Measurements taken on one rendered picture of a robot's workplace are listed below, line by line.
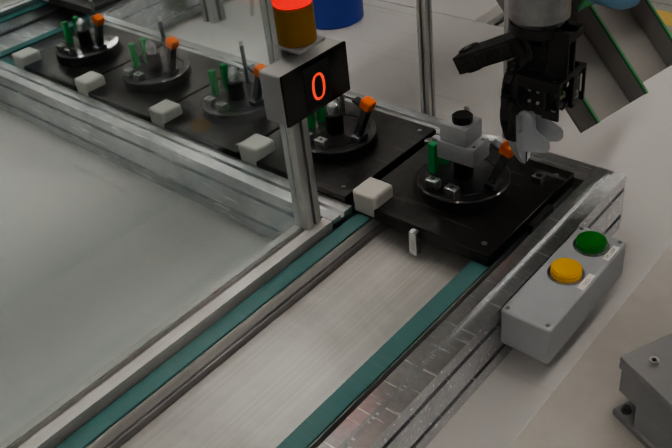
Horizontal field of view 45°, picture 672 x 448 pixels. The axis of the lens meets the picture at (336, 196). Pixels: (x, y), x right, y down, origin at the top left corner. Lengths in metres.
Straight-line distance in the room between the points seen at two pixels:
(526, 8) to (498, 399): 0.48
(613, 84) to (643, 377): 0.59
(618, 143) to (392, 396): 0.79
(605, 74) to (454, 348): 0.61
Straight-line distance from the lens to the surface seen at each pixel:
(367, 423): 0.94
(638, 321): 1.20
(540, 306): 1.06
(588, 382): 1.11
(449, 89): 1.75
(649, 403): 1.01
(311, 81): 1.04
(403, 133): 1.39
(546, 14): 1.01
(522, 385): 1.10
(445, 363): 0.98
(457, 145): 1.18
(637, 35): 1.55
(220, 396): 1.05
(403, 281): 1.16
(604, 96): 1.41
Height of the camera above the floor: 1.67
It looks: 34 degrees down
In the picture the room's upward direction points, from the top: 7 degrees counter-clockwise
